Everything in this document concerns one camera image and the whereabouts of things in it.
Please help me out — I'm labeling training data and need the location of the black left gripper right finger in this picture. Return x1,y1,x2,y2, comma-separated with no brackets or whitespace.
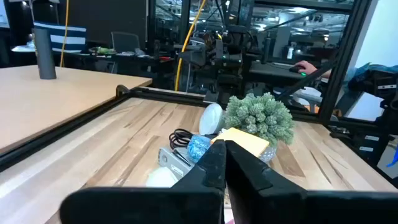
225,140,398,224

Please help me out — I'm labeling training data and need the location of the black operator desk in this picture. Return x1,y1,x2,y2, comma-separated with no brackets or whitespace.
248,60,330,86

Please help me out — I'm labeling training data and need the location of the green potted plant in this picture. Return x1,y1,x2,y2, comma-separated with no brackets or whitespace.
223,92,295,164

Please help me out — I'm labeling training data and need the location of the orange sticky note pad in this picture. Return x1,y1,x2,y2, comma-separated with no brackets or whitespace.
210,126,271,158

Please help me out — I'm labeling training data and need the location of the dark grey cylinder post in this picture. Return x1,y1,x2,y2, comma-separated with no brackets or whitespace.
32,27,58,80

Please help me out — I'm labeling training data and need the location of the black aluminium table frame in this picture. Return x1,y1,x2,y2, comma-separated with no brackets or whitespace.
0,0,398,189

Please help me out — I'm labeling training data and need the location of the black mesh office chair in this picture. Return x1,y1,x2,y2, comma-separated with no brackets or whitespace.
110,30,141,74

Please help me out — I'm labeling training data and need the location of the tan wooden desk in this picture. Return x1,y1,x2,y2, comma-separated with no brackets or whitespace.
0,64,153,156

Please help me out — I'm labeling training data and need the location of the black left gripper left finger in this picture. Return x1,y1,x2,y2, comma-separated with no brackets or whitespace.
59,139,227,224

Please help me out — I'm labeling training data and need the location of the thick yellow cable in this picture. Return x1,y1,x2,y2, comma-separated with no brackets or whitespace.
174,0,208,92

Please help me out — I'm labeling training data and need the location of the black power cord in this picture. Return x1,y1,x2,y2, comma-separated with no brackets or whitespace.
169,128,196,151

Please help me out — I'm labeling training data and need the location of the person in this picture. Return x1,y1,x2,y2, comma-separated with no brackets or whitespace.
294,60,398,82

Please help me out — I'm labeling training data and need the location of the black computer mouse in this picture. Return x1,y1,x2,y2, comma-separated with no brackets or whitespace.
288,65,307,77

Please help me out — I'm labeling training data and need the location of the grey stapler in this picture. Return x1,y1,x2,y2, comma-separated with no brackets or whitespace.
157,146,197,180

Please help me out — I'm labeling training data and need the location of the white lightbulb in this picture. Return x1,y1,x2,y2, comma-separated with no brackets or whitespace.
198,103,224,136

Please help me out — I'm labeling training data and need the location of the thin yellow cable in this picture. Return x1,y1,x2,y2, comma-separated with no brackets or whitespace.
59,0,70,68

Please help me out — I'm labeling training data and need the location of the navy white striped bin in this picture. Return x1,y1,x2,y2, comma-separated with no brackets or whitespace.
33,21,88,54

